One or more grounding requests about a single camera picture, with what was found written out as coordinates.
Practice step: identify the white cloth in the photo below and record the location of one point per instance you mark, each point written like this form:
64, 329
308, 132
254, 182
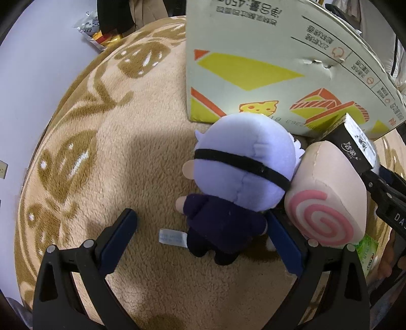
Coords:
383, 38

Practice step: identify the pink swirl roll plush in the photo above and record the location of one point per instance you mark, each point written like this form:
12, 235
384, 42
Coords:
326, 196

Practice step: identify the dark clothing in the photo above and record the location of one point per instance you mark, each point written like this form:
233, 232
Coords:
117, 16

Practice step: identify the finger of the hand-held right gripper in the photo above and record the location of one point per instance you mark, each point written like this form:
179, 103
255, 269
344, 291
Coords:
382, 187

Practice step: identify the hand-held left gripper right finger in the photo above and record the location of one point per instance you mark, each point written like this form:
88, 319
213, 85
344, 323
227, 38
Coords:
287, 246

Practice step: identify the black tissue pack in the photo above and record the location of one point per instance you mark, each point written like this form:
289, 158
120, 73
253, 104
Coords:
355, 139

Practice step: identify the lavender-haired plush doll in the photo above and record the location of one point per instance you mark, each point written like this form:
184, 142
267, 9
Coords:
241, 171

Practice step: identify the green packet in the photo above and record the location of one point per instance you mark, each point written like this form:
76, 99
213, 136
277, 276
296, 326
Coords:
367, 253

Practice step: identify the person's right hand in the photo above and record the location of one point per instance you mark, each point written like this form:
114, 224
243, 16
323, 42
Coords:
386, 263

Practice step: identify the beige leaf-pattern blanket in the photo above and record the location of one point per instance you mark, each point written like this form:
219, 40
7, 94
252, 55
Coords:
127, 152

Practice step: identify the wall socket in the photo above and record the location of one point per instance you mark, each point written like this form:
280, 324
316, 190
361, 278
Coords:
2, 169

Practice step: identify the printed cardboard box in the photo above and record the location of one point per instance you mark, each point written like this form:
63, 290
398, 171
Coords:
253, 54

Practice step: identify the white snack packet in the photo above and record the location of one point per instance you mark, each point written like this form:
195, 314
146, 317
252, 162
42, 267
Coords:
87, 27

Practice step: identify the gold and red packet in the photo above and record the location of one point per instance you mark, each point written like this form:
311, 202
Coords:
109, 39

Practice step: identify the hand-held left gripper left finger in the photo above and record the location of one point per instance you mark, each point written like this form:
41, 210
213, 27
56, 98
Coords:
122, 229

